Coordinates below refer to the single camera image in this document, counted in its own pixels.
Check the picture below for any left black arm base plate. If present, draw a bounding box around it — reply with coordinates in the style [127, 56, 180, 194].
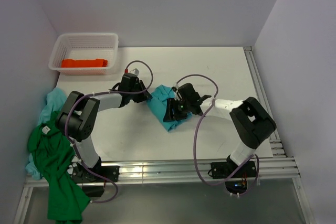
[70, 165, 119, 199]

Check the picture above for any aluminium extrusion frame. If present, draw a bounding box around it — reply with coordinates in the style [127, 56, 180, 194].
[14, 46, 316, 223]

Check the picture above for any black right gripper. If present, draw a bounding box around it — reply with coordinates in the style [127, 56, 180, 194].
[163, 97, 191, 122]

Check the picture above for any light aqua t-shirt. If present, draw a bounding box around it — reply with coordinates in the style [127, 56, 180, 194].
[25, 87, 67, 180]

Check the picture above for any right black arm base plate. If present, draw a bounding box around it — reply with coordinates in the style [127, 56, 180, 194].
[208, 161, 257, 179]

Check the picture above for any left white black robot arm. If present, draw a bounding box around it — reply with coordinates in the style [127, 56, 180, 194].
[55, 73, 152, 182]

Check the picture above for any white perforated plastic basket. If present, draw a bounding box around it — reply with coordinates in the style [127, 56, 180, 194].
[48, 33, 119, 76]

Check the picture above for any teal t-shirt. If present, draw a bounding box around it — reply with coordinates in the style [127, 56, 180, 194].
[146, 85, 192, 132]

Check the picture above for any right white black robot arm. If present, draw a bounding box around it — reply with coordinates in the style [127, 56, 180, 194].
[163, 83, 277, 177]

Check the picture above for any green t-shirt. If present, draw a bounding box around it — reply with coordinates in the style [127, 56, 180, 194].
[28, 111, 90, 223]

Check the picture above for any orange rolled t-shirt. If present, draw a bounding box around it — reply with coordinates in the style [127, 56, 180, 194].
[61, 59, 108, 68]

